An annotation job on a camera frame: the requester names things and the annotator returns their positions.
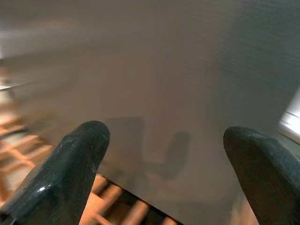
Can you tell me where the wooden slat rack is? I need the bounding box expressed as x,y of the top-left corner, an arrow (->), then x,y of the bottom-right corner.
0,67 -> 181,225

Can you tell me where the fridge door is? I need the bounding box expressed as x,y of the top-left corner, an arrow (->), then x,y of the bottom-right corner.
0,0 -> 300,225

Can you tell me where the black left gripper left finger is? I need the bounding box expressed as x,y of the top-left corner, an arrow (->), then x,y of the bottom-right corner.
0,120 -> 111,225

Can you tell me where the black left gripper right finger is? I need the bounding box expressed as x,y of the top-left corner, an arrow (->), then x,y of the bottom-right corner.
223,126 -> 300,225

